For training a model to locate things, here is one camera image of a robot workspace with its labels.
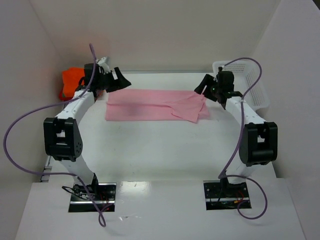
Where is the pink t shirt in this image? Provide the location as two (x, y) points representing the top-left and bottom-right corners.
(105, 89), (210, 123)

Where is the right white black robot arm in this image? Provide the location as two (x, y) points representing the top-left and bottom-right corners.
(194, 70), (278, 199)

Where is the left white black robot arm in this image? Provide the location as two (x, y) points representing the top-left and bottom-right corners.
(43, 63), (131, 196)

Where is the white perforated plastic basket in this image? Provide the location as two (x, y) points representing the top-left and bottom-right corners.
(212, 60), (270, 111)

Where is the orange folded t shirt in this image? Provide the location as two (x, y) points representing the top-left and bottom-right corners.
(59, 67), (85, 102)

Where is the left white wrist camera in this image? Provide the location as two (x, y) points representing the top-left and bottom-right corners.
(96, 56), (111, 75)

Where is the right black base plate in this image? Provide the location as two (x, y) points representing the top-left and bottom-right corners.
(203, 178), (252, 211)

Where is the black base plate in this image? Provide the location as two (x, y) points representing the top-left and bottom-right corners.
(203, 178), (252, 211)
(62, 182), (117, 213)

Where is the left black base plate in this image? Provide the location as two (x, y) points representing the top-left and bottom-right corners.
(62, 182), (117, 213)

